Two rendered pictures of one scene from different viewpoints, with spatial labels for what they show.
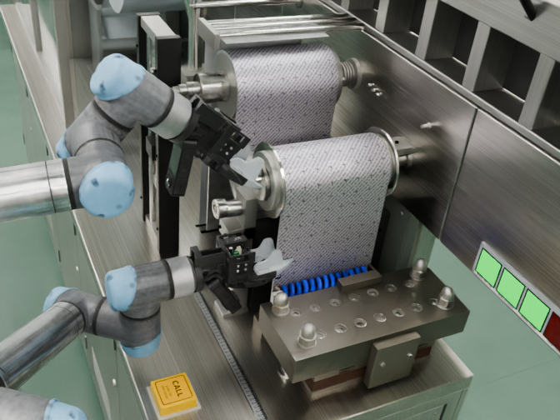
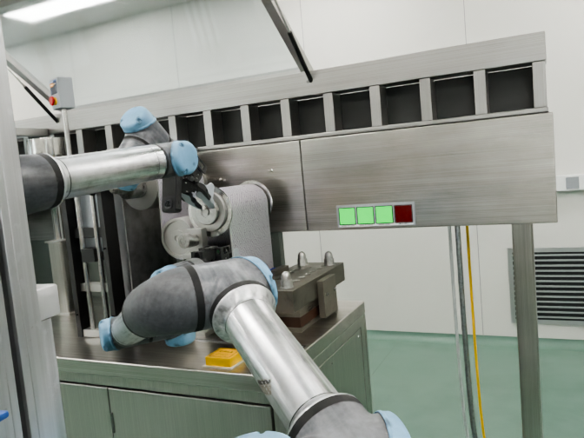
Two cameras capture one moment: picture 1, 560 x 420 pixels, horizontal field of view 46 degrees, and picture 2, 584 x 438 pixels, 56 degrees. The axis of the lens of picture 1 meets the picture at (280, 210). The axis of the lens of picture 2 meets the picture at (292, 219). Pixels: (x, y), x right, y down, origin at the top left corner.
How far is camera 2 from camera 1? 1.01 m
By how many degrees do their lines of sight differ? 44
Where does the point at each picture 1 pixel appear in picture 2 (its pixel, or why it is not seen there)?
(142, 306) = not seen: hidden behind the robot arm
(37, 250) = not seen: outside the picture
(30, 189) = (146, 153)
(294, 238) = (239, 244)
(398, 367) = (333, 300)
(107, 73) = (138, 113)
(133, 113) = (155, 139)
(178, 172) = (176, 190)
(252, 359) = not seen: hidden behind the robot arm
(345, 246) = (261, 253)
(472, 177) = (313, 177)
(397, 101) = (242, 173)
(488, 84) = (295, 132)
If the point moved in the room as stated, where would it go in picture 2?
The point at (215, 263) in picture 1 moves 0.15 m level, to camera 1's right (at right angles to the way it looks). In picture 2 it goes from (211, 257) to (259, 248)
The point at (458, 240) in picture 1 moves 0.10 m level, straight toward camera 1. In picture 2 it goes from (321, 219) to (332, 221)
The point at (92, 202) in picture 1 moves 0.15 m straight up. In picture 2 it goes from (182, 159) to (175, 87)
